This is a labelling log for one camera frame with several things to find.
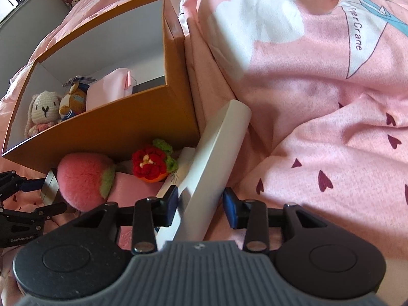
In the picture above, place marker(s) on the red orange crochet flower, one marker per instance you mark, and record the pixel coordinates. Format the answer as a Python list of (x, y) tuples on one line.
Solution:
[(151, 162)]

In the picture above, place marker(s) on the dark grey small box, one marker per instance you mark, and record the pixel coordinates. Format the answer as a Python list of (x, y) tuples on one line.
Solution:
[(51, 188)]

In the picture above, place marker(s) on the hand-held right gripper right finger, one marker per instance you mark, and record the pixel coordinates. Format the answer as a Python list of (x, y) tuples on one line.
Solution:
[(229, 207)]

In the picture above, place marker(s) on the cream crochet bunny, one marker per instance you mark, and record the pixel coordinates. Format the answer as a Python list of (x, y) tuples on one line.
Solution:
[(43, 114)]

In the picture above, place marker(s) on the brown bear plush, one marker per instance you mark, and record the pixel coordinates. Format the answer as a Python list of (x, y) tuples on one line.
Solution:
[(73, 102)]

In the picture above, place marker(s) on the pink fabric pouch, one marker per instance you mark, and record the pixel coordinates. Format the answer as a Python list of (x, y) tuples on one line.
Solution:
[(108, 89)]

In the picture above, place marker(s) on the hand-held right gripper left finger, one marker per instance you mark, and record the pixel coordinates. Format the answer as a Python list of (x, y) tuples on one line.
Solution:
[(172, 201)]

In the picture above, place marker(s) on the pink printed blanket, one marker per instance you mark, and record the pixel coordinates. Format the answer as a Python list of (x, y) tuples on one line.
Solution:
[(318, 102)]

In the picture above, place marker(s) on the orange cardboard box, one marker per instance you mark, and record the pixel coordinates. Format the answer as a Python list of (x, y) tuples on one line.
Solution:
[(127, 124)]

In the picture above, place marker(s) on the long white box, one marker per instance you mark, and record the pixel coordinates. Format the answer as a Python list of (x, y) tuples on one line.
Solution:
[(212, 165)]

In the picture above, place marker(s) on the pink plush peach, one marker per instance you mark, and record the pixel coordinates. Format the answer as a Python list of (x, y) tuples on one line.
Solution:
[(83, 181)]

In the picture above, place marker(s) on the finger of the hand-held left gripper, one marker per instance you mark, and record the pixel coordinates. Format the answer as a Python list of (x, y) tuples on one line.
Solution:
[(32, 185), (51, 210)]

